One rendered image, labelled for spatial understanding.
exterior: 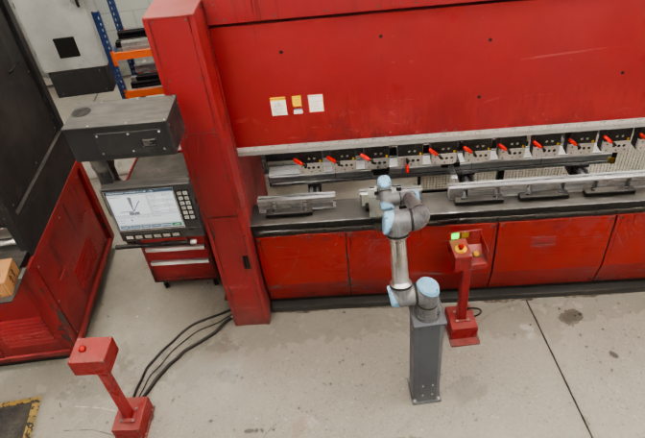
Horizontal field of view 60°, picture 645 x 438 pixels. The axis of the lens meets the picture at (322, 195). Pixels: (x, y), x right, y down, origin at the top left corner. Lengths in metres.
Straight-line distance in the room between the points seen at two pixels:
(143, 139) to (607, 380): 3.07
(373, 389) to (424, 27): 2.22
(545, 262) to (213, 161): 2.29
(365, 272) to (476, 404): 1.08
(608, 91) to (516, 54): 0.59
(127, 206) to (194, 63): 0.80
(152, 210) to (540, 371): 2.58
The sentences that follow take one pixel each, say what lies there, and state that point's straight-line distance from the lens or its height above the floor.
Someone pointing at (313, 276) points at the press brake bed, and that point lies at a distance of 3.88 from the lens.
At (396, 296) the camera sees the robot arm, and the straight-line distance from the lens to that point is 2.93.
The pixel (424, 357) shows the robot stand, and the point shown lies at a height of 0.48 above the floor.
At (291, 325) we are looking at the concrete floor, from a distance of 4.11.
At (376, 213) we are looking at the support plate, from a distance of 3.35.
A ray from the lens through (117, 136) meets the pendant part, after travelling 2.78.
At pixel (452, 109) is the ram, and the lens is 3.24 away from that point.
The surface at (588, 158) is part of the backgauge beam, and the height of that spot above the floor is 0.94.
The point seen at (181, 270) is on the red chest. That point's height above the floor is 0.23.
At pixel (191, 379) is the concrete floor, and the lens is 4.02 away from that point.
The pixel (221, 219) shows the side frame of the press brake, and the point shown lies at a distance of 3.43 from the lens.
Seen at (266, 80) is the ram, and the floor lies 1.83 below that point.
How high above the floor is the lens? 3.22
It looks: 39 degrees down
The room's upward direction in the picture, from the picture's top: 7 degrees counter-clockwise
